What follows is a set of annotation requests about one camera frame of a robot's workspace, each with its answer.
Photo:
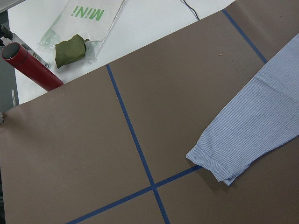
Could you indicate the clear plastic MiNi bag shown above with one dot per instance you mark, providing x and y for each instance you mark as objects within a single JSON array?
[{"x": 90, "y": 19}]

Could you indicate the red cylindrical thermos bottle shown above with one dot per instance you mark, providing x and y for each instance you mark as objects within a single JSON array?
[{"x": 17, "y": 56}]

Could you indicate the blue striped button shirt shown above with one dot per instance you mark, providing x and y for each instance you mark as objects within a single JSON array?
[{"x": 261, "y": 117}]

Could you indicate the brown table mat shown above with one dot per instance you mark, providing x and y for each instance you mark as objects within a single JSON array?
[{"x": 110, "y": 147}]

